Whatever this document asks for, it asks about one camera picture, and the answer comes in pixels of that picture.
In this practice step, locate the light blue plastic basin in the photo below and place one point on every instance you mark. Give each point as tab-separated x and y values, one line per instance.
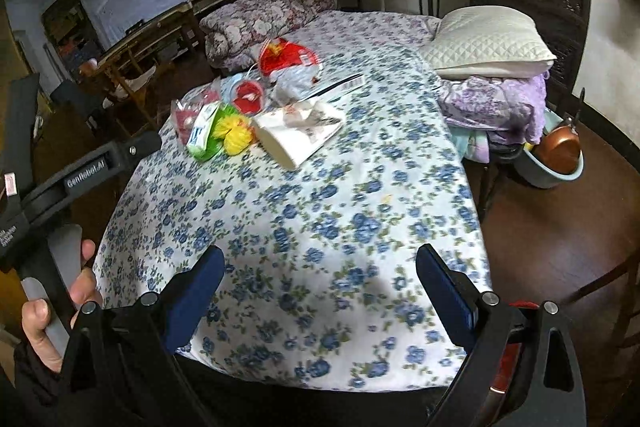
550	181

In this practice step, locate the white quilted pillow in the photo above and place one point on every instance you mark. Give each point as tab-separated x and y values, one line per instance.
485	42

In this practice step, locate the long wooden desk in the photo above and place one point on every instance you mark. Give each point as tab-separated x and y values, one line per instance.
150	37

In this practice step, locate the black metal stool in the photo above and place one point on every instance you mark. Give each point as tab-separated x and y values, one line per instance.
500	153

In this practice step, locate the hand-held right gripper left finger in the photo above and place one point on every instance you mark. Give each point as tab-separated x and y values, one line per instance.
200	292

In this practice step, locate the copper coloured pan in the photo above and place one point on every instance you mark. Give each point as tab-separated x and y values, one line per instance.
557	152

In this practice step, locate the light wooden chair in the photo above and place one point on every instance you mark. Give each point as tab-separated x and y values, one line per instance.
145	99

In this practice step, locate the purple floral quilt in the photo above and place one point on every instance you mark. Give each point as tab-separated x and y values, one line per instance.
490	107

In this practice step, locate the person's left hand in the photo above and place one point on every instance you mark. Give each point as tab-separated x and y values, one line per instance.
40	332

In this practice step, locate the red transparent packet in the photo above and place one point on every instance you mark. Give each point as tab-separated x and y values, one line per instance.
187	114

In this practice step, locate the green white packet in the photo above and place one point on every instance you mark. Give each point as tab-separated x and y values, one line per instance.
202	129

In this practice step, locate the person's left forearm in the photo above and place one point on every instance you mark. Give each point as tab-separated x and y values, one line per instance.
35	382

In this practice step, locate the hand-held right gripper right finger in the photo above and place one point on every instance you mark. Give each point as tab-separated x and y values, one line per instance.
445	302

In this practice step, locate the dark wooden chair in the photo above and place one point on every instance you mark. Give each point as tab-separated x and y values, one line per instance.
615	274

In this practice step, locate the white paper packet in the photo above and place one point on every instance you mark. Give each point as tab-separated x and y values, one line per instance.
290	137

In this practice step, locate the striped paper strip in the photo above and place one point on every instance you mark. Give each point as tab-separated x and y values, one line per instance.
345	83

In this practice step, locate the yellow wrapper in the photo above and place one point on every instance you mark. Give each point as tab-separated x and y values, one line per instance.
235	132

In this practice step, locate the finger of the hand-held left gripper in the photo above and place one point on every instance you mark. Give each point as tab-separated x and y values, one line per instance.
137	147

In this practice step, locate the pastel folded cloth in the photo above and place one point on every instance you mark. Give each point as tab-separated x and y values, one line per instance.
472	144

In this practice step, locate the red plastic bag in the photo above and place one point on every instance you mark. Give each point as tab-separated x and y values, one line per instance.
285	57

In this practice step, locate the grey plastic bag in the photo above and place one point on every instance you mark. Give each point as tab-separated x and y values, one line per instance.
295	82

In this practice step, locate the red plastic bin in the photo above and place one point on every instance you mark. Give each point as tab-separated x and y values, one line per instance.
515	357

